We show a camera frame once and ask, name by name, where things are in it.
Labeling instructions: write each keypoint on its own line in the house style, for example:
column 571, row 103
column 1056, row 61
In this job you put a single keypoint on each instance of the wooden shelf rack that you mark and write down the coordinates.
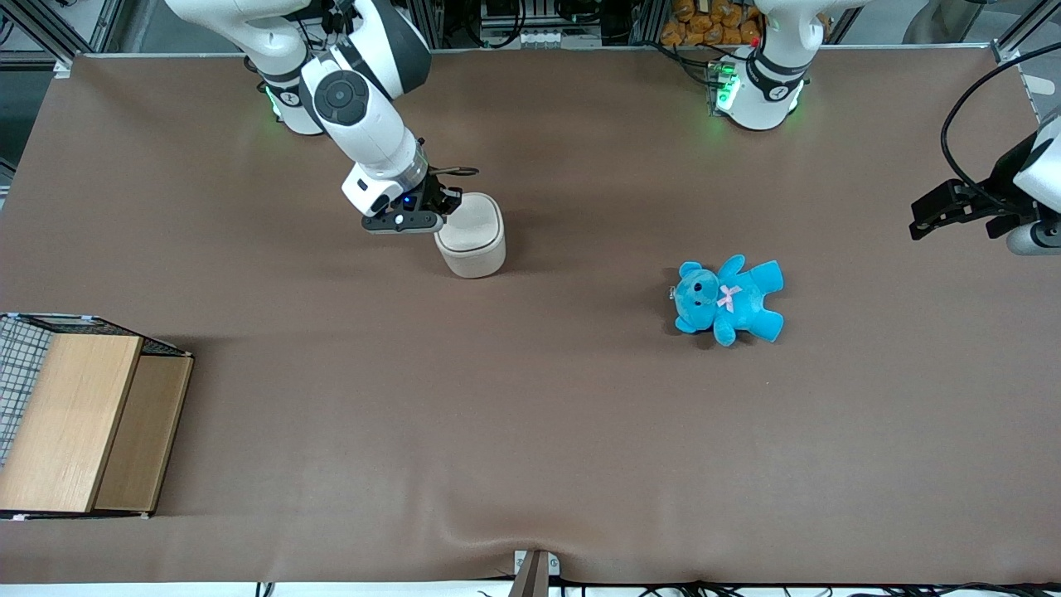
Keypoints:
column 83, row 423

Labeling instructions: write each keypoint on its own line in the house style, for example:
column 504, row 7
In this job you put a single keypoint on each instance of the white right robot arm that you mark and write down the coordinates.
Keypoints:
column 365, row 108

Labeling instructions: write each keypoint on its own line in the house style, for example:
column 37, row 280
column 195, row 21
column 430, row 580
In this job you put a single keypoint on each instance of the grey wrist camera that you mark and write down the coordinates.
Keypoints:
column 1034, row 239
column 402, row 222

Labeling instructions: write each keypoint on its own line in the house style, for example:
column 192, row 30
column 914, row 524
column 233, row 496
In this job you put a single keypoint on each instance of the white connector block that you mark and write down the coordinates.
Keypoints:
column 559, row 38

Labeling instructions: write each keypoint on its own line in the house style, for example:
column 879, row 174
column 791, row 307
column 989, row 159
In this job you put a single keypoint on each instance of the brown table cover mat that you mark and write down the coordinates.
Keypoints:
column 530, row 414

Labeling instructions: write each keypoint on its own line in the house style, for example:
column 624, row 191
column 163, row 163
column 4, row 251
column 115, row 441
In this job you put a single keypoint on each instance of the blue teddy bear plush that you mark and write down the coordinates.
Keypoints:
column 729, row 300

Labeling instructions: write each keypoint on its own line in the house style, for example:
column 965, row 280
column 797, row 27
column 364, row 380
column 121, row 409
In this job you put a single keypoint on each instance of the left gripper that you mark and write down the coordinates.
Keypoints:
column 997, row 196

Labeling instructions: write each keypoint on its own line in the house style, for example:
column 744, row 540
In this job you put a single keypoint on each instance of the beige lidded trash can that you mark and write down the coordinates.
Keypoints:
column 477, row 245

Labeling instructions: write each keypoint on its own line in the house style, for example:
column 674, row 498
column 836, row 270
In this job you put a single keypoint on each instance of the orange plush toys pile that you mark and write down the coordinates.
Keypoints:
column 713, row 23

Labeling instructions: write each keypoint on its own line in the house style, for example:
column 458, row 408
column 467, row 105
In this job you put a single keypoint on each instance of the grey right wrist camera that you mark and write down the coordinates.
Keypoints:
column 402, row 222

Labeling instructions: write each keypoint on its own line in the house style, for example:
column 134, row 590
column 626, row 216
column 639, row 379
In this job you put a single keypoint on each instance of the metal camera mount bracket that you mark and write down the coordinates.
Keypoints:
column 533, row 572

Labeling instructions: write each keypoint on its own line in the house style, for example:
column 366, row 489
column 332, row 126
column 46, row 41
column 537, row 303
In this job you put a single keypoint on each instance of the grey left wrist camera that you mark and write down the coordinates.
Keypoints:
column 1034, row 239

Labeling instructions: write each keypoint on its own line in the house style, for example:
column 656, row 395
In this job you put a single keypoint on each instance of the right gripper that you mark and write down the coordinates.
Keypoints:
column 437, row 200

